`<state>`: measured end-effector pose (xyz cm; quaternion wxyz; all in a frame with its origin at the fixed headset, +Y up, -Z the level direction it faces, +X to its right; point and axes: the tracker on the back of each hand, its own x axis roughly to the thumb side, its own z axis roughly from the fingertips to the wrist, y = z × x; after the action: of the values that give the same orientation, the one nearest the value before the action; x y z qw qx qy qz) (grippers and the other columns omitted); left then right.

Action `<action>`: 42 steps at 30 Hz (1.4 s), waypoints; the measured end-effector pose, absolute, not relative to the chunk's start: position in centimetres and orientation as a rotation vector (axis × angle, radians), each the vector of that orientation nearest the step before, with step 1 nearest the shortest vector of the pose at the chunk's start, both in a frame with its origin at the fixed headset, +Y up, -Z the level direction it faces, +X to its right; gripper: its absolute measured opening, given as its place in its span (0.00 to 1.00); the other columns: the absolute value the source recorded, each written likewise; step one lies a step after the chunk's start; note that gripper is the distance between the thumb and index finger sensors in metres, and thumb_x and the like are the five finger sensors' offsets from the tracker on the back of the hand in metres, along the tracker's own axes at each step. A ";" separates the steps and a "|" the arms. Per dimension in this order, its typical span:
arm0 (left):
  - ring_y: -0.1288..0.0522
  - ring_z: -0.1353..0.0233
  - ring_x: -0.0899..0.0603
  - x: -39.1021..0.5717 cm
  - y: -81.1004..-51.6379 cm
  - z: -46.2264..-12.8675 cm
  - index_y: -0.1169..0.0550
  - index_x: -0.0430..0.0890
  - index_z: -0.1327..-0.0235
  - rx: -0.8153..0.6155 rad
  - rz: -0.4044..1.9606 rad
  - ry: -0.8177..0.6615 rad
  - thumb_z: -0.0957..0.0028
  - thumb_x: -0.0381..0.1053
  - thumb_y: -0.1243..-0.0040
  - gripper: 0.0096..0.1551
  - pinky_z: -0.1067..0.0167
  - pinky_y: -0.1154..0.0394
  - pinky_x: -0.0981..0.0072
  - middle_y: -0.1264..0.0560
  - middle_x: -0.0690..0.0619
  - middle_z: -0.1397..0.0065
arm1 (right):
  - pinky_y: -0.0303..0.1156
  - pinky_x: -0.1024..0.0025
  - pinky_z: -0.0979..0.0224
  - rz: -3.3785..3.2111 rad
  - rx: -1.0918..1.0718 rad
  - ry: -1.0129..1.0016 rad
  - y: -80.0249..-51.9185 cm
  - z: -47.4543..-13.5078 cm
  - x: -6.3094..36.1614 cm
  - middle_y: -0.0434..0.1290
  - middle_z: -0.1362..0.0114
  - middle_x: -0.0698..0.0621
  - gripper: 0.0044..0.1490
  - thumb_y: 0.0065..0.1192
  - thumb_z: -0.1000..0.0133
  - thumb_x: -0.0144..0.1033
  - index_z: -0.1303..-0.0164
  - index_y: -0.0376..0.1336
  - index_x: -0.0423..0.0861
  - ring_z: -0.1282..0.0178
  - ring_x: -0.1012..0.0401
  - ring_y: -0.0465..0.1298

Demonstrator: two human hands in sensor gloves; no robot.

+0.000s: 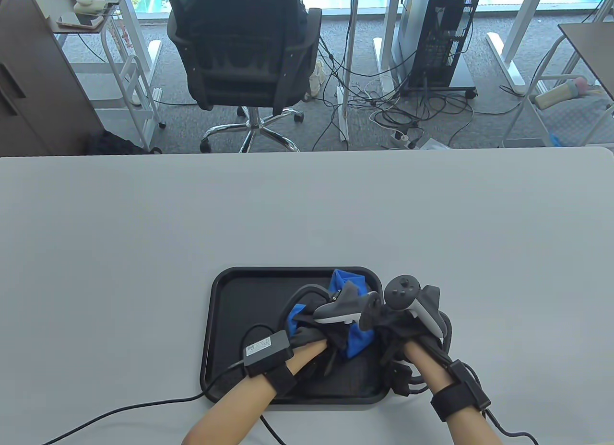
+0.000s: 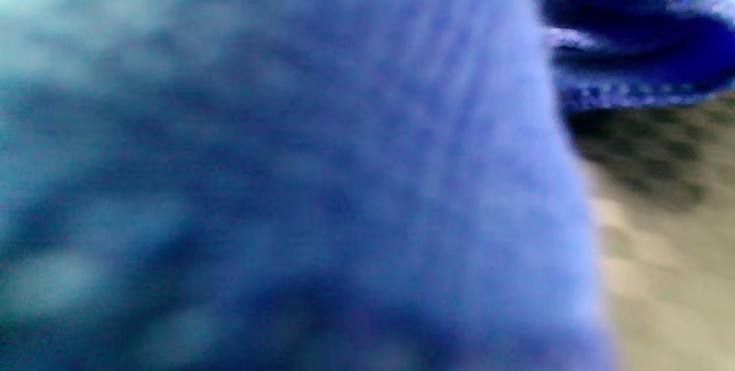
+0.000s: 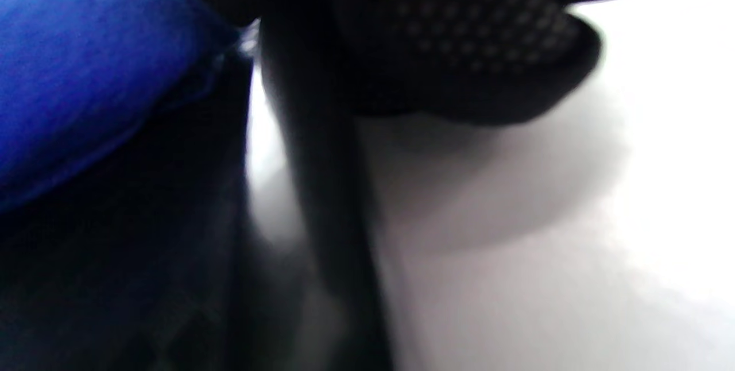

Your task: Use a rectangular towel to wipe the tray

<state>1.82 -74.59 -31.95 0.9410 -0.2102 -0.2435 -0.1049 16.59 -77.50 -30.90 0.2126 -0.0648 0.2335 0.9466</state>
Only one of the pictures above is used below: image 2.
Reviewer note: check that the person's left hand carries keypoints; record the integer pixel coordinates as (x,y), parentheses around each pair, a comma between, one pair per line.
(298,164)

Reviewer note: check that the beige checkered table cloth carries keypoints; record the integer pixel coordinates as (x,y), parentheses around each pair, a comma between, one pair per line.
(672,256)

